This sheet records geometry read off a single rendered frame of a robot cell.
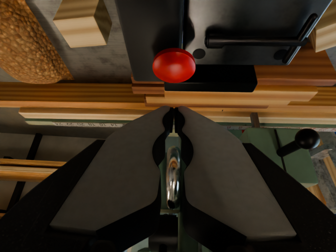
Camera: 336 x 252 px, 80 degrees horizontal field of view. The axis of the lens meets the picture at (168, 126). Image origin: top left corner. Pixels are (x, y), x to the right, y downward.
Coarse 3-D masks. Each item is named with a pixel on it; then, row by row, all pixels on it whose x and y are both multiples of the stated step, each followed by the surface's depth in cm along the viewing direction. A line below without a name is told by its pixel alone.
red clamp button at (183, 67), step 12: (168, 48) 13; (180, 48) 13; (156, 60) 13; (168, 60) 13; (180, 60) 13; (192, 60) 13; (156, 72) 14; (168, 72) 14; (180, 72) 14; (192, 72) 14
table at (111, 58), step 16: (32, 0) 22; (48, 0) 22; (112, 0) 22; (48, 16) 24; (112, 16) 24; (48, 32) 26; (112, 32) 26; (64, 48) 28; (80, 48) 28; (96, 48) 28; (112, 48) 28; (80, 64) 31; (96, 64) 31; (112, 64) 31; (128, 64) 30; (64, 80) 34; (80, 80) 34; (96, 80) 34; (112, 80) 34; (128, 80) 34
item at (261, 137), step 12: (252, 132) 25; (264, 132) 25; (276, 132) 25; (288, 132) 25; (264, 144) 24; (276, 144) 24; (276, 156) 23; (288, 156) 23; (300, 156) 23; (288, 168) 23; (300, 168) 23; (312, 168) 23; (300, 180) 22; (312, 180) 22
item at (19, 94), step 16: (0, 96) 33; (16, 96) 33; (32, 96) 33; (48, 96) 33; (64, 96) 33; (80, 96) 33; (96, 96) 33; (112, 96) 33; (128, 96) 33; (320, 96) 32; (320, 112) 33
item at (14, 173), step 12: (36, 144) 259; (0, 168) 200; (12, 168) 201; (24, 168) 201; (36, 168) 202; (48, 168) 203; (12, 180) 232; (24, 180) 230; (36, 180) 228; (12, 204) 224; (0, 216) 179
